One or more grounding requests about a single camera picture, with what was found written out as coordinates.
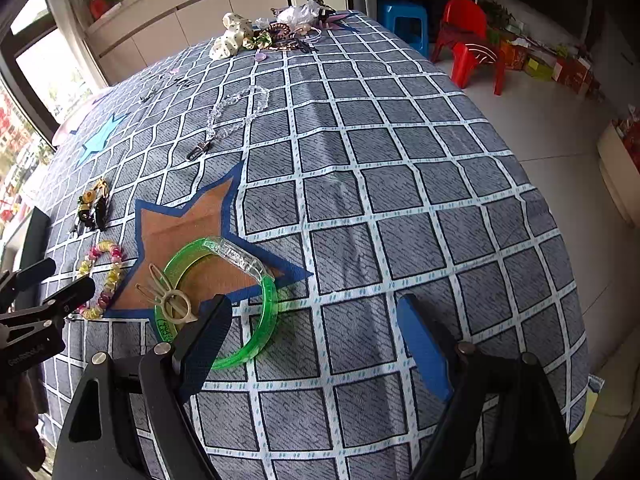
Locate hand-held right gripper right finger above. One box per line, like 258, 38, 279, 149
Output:
395, 292, 576, 480

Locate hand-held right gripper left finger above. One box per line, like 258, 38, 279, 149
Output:
50, 294, 235, 480

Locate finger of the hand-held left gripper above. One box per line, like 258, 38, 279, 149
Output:
0, 257, 57, 306
0, 276, 97, 333

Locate dark green tray box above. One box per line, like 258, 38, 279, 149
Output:
10, 205, 51, 281

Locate flower bead bracelet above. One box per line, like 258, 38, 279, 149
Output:
75, 240, 125, 321

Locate beige rabbit hair clip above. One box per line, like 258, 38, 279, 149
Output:
136, 262, 200, 325

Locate green translucent bracelet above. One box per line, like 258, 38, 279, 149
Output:
154, 235, 279, 372

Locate black hair claw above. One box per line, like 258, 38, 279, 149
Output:
74, 178, 112, 233

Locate clear bead chain strap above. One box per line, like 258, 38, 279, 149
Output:
187, 86, 271, 161

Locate brown star patch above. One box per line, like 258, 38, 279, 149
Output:
102, 160, 313, 321

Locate blue star patch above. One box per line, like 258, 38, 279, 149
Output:
79, 112, 128, 166

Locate pink plastic basin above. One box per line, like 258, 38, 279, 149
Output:
51, 91, 108, 147

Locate grey plaid tablecloth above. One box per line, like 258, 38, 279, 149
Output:
37, 10, 591, 480

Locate white round side table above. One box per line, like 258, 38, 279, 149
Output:
597, 119, 640, 217

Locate beige sideboard cabinet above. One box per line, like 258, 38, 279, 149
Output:
82, 0, 296, 86

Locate red plastic stool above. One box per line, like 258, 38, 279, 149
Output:
451, 42, 507, 96

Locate white polka dot bow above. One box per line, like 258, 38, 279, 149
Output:
209, 10, 258, 60

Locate pile of gift boxes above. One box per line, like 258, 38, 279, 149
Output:
500, 20, 603, 98

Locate pile of hair accessories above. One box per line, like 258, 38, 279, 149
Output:
252, 0, 341, 53

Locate red plastic chair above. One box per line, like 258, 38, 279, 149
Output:
431, 0, 493, 63

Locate blue plastic stool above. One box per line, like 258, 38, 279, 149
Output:
377, 1, 430, 58

